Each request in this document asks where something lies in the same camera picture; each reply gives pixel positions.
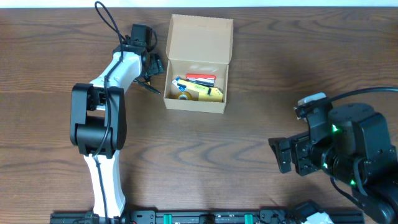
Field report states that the blue white staples box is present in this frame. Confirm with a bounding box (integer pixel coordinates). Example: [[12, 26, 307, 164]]
[[172, 77, 187, 91]]

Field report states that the yellow highlighter marker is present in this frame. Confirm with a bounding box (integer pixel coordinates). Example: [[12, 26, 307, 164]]
[[179, 79, 211, 93]]

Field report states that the yellow adhesive tape roll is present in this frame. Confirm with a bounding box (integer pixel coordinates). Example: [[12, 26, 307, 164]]
[[175, 91, 192, 100]]

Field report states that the brown cardboard box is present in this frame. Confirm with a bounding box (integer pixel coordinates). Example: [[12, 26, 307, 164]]
[[164, 14, 233, 114]]

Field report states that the red black stapler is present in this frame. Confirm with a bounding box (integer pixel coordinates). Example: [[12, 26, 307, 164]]
[[185, 73, 216, 87]]

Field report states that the yellow sticky notepad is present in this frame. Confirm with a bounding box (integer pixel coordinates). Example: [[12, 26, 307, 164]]
[[198, 87, 223, 103]]

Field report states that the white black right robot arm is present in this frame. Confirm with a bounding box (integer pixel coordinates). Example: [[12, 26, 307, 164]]
[[269, 103, 397, 223]]

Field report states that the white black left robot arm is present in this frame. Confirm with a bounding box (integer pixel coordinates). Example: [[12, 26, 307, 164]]
[[70, 44, 164, 223]]

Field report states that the black ballpoint pen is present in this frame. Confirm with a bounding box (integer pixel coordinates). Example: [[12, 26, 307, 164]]
[[133, 79, 160, 95]]

